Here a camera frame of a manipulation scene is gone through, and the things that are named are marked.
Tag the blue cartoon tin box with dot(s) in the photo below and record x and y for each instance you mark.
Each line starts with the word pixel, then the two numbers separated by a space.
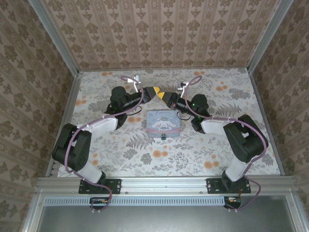
pixel 163 123

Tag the small padlock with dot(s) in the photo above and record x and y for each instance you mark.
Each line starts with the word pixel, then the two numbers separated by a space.
pixel 163 137

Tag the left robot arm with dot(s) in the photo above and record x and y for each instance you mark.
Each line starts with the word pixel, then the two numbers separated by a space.
pixel 79 149

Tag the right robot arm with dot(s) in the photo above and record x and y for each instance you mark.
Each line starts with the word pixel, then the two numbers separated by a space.
pixel 248 142

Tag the floral patterned tablecloth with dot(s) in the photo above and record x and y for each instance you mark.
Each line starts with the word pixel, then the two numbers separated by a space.
pixel 169 157

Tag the small electronics board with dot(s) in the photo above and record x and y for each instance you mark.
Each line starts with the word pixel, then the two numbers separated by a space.
pixel 99 201
pixel 233 200

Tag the grey metal sheet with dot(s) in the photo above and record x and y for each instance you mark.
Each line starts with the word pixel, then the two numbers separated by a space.
pixel 164 220

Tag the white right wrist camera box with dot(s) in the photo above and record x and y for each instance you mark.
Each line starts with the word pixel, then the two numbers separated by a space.
pixel 182 87

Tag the aluminium side rail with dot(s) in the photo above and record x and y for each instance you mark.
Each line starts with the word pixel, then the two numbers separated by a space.
pixel 65 120
pixel 265 120

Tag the aluminium mounting rail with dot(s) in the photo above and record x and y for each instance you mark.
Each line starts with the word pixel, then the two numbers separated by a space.
pixel 164 184

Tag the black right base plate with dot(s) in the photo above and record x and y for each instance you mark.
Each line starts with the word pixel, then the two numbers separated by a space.
pixel 214 186

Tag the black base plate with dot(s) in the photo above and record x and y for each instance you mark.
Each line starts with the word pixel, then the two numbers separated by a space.
pixel 116 186
pixel 214 186

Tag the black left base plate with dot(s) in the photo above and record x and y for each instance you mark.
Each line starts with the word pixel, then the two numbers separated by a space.
pixel 116 186

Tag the aluminium frame post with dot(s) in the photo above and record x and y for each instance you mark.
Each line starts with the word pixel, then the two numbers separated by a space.
pixel 268 36
pixel 53 36

